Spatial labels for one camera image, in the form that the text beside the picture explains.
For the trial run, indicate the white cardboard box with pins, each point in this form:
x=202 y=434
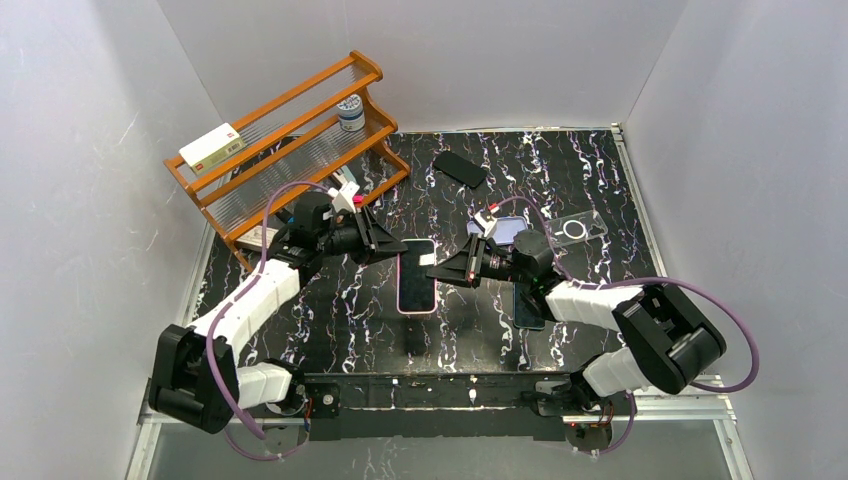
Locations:
x=212 y=148

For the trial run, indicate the white teal stapler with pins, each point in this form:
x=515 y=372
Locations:
x=343 y=176

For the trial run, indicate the pink phone case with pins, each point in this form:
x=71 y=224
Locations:
x=399 y=291

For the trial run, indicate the dark teal phone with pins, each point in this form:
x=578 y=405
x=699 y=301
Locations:
x=523 y=317

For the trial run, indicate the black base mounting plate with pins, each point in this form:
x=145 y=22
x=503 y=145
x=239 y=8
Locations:
x=525 y=404

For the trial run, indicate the purple phone black screen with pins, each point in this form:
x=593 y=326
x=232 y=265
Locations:
x=417 y=278

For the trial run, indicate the white blue round jar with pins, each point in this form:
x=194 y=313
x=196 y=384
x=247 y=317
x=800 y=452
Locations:
x=350 y=113

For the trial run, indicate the black phone case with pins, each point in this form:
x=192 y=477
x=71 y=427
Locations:
x=459 y=169

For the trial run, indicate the orange wooden shelf rack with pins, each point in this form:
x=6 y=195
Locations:
x=295 y=137

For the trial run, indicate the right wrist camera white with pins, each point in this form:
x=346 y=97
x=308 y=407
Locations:
x=486 y=220

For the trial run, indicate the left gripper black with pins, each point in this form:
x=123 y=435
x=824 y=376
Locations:
x=366 y=235

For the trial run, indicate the lilac phone case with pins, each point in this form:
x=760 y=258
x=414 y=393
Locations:
x=506 y=229

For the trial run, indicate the beige staples box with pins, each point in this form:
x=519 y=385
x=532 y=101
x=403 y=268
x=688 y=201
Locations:
x=251 y=240

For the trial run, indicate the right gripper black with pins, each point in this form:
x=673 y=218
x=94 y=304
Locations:
x=474 y=264

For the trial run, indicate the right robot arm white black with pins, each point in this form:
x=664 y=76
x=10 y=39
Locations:
x=668 y=339

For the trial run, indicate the clear magsafe phone case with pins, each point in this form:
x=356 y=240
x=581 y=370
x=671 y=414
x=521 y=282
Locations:
x=576 y=228

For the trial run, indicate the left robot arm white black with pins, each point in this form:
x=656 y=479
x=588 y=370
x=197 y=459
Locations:
x=197 y=377

